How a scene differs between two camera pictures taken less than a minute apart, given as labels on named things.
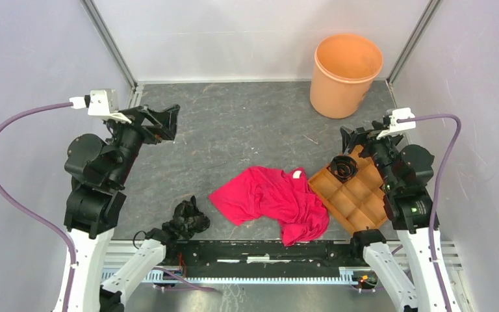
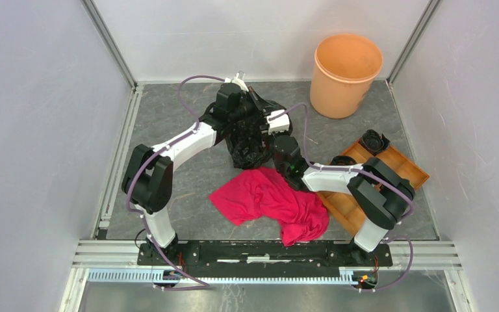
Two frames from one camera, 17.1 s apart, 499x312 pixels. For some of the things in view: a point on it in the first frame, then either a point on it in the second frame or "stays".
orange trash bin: x=344 y=66 stays
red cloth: x=283 y=195 stays
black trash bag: x=187 y=220 → x=247 y=146
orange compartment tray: x=357 y=204 stays
